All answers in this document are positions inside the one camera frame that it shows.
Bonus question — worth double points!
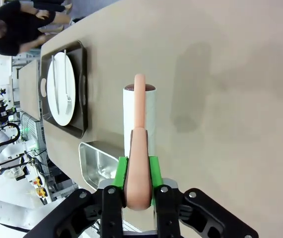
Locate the person in black clothes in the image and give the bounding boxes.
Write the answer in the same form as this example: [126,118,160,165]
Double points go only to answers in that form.
[0,0,57,57]

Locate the rectangular steel container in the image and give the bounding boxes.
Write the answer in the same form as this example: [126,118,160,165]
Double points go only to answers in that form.
[78,141,126,191]

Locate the silver fork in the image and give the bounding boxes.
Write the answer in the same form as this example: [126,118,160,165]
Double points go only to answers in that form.
[63,49,72,116]

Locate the silver table knife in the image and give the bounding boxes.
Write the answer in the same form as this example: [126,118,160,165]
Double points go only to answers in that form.
[51,55,59,116]

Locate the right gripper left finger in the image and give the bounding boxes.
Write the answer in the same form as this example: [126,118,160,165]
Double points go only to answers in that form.
[27,156,130,238]

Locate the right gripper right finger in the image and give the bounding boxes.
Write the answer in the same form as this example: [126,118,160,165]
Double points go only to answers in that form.
[148,156,259,238]

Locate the dark brown serving tray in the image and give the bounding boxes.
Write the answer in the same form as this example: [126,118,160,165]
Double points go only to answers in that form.
[38,40,89,139]

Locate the pink silicone spatula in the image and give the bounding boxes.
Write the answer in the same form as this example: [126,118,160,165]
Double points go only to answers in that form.
[123,73,157,211]

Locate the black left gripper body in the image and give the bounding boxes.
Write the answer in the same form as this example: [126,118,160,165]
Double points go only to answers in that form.
[0,100,14,124]

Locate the yellow emergency stop box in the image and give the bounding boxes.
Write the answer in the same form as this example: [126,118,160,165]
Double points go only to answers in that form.
[33,176,46,198]

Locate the wire mesh rack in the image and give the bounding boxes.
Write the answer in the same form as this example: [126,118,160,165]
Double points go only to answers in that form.
[19,111,44,141]

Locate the round white plate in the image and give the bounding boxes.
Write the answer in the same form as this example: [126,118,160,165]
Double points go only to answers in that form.
[46,51,76,126]

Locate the brown side table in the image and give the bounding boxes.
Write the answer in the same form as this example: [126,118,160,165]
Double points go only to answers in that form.
[18,60,42,119]

